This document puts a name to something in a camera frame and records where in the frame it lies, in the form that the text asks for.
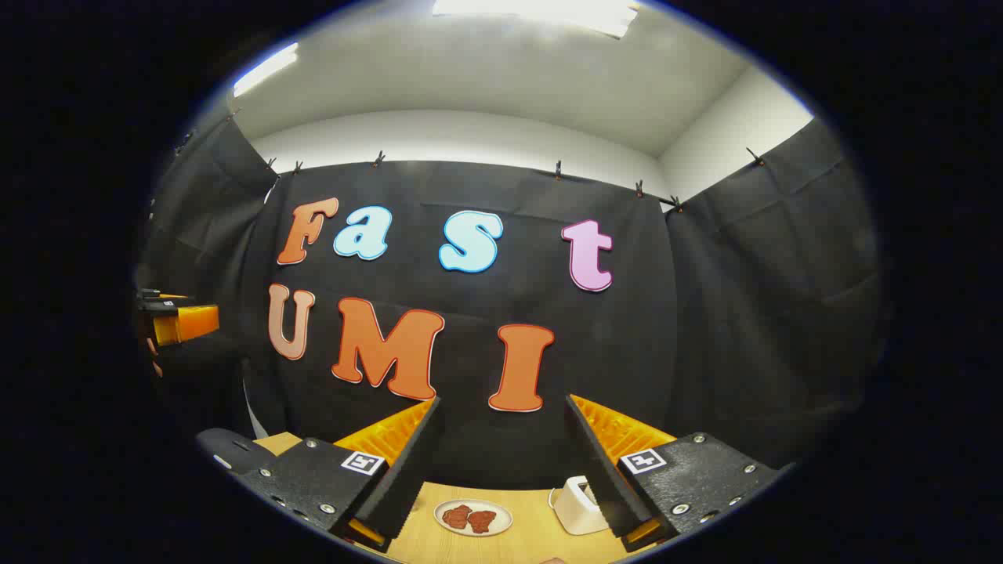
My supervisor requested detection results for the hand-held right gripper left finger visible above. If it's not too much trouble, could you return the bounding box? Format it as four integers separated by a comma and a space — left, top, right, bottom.
235, 396, 442, 554

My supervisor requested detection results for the white toaster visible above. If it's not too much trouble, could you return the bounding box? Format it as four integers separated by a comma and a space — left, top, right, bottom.
548, 475, 611, 537

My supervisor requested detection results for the ceiling light panel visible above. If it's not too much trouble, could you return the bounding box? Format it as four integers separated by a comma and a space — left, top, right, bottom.
233, 43, 300, 97

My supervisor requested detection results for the black backdrop cloth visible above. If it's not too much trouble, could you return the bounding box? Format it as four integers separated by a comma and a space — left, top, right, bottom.
137, 117, 886, 491

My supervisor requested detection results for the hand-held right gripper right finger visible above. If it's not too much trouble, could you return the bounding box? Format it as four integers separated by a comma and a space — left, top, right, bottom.
565, 393, 785, 554

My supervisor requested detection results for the white round plate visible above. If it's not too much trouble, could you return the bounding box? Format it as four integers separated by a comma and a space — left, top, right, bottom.
433, 499, 514, 537

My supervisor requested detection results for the silver black rice cooker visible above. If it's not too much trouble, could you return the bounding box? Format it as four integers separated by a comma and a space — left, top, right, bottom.
196, 428, 277, 475

